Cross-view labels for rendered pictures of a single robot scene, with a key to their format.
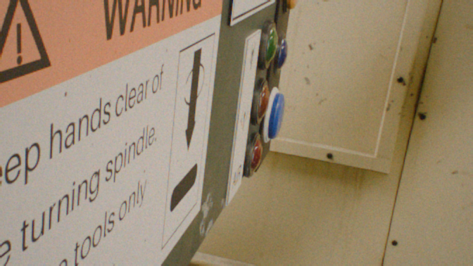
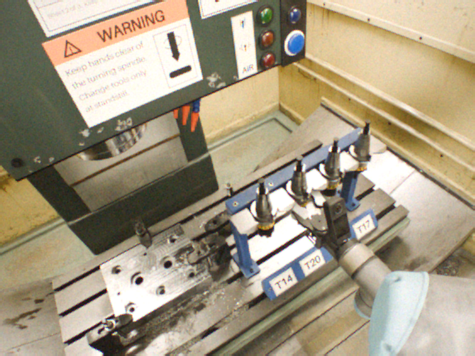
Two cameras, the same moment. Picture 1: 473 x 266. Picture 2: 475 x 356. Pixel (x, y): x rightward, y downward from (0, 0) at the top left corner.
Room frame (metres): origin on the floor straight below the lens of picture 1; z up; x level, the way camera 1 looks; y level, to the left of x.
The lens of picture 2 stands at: (0.04, -0.31, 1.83)
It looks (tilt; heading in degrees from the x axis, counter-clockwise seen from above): 47 degrees down; 55
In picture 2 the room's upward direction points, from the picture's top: 10 degrees counter-clockwise
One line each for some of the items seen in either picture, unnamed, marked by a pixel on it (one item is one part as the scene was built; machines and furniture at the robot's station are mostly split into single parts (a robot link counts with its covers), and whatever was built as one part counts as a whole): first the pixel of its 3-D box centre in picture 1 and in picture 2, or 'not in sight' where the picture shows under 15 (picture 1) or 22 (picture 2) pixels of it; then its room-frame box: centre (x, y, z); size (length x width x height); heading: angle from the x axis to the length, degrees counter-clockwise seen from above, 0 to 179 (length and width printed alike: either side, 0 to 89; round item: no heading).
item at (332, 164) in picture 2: not in sight; (332, 158); (0.55, -0.01, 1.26); 0.04 x 0.04 x 0.07
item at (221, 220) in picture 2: not in sight; (237, 213); (0.39, 0.25, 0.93); 0.26 x 0.05 x 0.06; 174
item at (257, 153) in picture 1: (253, 155); (268, 60); (0.34, -0.01, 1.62); 0.02 x 0.01 x 0.02; 169
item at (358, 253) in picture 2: not in sight; (356, 258); (0.41, -0.20, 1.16); 0.08 x 0.05 x 0.08; 169
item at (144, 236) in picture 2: not in sight; (143, 235); (0.10, 0.39, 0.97); 0.13 x 0.03 x 0.15; 79
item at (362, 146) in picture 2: not in sight; (363, 141); (0.66, -0.03, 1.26); 0.04 x 0.04 x 0.07
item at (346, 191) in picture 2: not in sight; (351, 173); (0.72, 0.01, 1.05); 0.10 x 0.05 x 0.30; 79
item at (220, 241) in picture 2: not in sight; (209, 253); (0.21, 0.17, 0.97); 0.13 x 0.03 x 0.15; 169
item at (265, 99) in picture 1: (260, 102); (267, 39); (0.34, -0.01, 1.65); 0.02 x 0.01 x 0.02; 169
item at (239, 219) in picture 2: not in sight; (245, 222); (0.28, 0.04, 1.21); 0.07 x 0.05 x 0.01; 79
